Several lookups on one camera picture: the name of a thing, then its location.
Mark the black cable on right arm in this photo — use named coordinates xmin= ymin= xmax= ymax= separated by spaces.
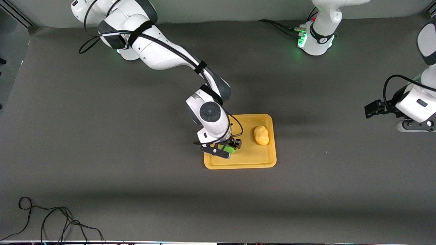
xmin=79 ymin=0 xmax=244 ymax=146

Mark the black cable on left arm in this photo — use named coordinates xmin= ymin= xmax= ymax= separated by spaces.
xmin=383 ymin=74 xmax=436 ymax=110

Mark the black loose cable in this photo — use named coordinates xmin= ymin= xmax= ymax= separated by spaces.
xmin=0 ymin=197 xmax=105 ymax=244

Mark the yellow plastic tray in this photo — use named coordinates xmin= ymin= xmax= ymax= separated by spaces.
xmin=204 ymin=114 xmax=277 ymax=170

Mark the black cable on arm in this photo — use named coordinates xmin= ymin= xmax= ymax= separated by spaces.
xmin=383 ymin=74 xmax=436 ymax=110
xmin=79 ymin=0 xmax=244 ymax=146

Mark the yellow potato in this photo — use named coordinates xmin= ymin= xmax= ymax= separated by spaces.
xmin=253 ymin=126 xmax=270 ymax=146

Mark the black cable at arm base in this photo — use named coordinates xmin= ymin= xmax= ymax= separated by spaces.
xmin=258 ymin=19 xmax=307 ymax=38

